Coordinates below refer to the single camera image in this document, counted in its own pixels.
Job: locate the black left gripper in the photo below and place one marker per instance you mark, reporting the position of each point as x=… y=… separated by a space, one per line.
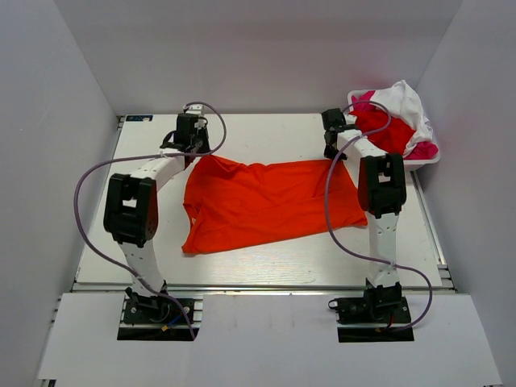
x=204 y=132

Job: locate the white plastic basket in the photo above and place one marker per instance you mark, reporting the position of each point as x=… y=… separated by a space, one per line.
x=423 y=161

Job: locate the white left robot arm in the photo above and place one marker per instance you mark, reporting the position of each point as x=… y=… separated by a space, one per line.
x=131 y=213

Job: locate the orange t-shirt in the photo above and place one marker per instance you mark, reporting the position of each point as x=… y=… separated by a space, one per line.
x=232 y=205

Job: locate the red t-shirt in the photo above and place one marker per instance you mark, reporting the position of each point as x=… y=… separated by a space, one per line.
x=393 y=139

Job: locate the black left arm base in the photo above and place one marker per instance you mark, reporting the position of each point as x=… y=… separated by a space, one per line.
x=155 y=319

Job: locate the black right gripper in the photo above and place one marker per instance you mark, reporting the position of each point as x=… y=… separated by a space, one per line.
x=330 y=153

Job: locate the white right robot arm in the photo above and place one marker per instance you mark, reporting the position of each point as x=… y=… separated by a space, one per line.
x=381 y=192

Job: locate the white t-shirt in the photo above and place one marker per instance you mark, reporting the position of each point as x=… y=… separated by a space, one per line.
x=403 y=103

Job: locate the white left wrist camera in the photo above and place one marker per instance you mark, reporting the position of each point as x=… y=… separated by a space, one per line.
x=196 y=109

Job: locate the blue table label sticker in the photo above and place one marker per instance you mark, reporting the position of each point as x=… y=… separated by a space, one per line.
x=139 y=118

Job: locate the pink t-shirt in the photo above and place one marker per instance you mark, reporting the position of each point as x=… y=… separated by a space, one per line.
x=364 y=103

